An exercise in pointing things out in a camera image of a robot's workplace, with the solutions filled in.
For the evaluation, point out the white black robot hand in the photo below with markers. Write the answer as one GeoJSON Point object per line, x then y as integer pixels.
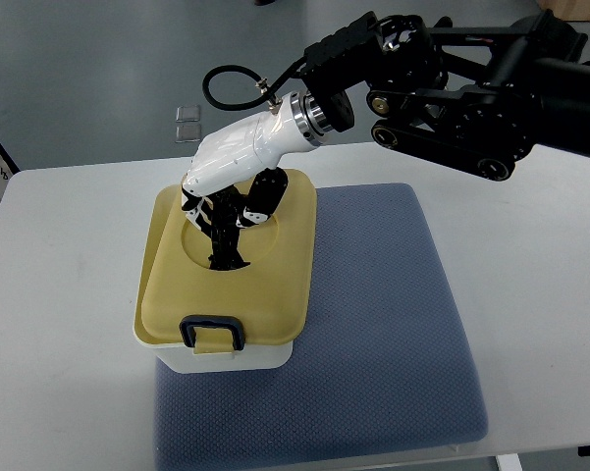
{"type": "Point", "coordinates": [234, 181]}

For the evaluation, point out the yellow storage box lid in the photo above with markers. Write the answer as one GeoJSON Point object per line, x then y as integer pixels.
{"type": "Point", "coordinates": [222, 288]}

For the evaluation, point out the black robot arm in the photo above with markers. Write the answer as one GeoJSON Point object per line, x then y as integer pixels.
{"type": "Point", "coordinates": [475, 99]}

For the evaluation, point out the white storage box base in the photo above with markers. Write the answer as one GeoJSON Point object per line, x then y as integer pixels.
{"type": "Point", "coordinates": [182, 359]}

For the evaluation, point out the cardboard box corner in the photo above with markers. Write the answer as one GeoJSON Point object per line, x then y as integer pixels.
{"type": "Point", "coordinates": [569, 10]}

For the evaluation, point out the lower clear floor plate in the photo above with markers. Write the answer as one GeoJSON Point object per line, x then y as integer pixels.
{"type": "Point", "coordinates": [188, 132]}

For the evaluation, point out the clear floor plate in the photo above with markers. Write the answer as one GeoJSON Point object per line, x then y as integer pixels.
{"type": "Point", "coordinates": [188, 113]}
{"type": "Point", "coordinates": [188, 132]}

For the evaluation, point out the upper clear floor plate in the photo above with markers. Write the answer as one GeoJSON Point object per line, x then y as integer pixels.
{"type": "Point", "coordinates": [188, 113]}

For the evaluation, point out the blue padded mat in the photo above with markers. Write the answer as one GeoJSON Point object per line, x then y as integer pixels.
{"type": "Point", "coordinates": [382, 363]}

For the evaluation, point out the white table leg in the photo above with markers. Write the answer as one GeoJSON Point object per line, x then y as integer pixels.
{"type": "Point", "coordinates": [508, 462]}

